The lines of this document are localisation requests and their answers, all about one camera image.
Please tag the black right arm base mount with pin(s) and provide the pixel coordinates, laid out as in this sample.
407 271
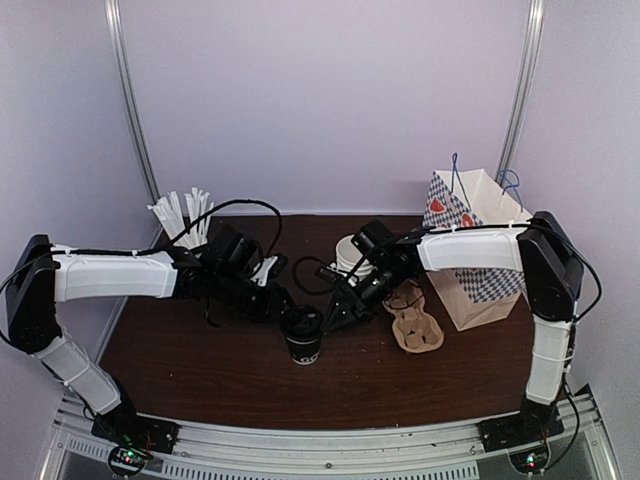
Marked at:
517 432

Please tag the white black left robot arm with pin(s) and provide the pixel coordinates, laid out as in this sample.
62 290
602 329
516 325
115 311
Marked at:
218 270

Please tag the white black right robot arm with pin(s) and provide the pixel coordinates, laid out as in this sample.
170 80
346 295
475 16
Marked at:
532 258

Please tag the blue checkered paper bag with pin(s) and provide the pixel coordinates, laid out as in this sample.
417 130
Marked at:
476 272

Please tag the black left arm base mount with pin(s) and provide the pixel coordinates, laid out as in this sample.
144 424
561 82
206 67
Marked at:
135 435

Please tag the black plastic cup lid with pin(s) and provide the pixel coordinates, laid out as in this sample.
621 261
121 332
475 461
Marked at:
308 327

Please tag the cardboard cup carrier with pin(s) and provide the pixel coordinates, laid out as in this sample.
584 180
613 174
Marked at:
415 330

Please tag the stacked paper cups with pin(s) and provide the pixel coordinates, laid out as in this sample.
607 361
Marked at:
347 256

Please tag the aluminium table front rail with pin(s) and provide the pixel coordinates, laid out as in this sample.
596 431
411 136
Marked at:
451 450

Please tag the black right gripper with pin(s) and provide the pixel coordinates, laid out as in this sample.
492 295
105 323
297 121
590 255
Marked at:
353 305

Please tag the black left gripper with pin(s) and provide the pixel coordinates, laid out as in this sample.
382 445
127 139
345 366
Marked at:
272 306

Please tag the black white paper cup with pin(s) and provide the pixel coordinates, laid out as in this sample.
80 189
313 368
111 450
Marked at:
303 351

